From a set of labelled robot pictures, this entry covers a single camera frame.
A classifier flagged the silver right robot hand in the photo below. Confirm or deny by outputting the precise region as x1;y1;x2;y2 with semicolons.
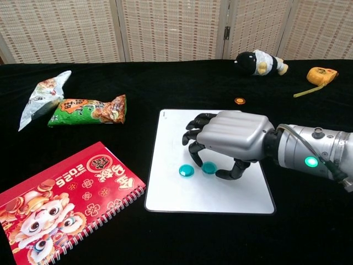
181;110;276;180

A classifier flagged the teal disc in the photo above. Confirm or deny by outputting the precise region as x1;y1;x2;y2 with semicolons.
201;162;217;175
178;164;195;177

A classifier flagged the white magnetic board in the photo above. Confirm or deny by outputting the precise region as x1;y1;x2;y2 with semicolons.
144;109;277;215

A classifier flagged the black white plush toy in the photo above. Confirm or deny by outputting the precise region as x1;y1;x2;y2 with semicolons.
235;49;290;77

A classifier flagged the black tablecloth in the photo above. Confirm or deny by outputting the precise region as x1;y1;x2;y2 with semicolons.
0;59;353;265

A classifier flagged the yellow tape measure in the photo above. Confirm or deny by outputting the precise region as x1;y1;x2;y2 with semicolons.
293;66;339;98

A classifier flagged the woven folding screen panel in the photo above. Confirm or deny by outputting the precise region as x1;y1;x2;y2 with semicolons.
115;0;230;62
223;0;293;60
277;0;353;61
0;0;124;65

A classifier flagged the green snack bag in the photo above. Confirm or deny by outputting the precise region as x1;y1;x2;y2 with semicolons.
47;94;127;128

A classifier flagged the red spiral calendar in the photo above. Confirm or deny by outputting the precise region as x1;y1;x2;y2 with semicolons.
0;141;147;265

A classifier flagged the silver snack bag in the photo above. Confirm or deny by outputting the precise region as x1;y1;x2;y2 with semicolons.
18;70;72;132

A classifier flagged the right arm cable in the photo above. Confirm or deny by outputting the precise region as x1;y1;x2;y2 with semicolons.
277;124;353;194

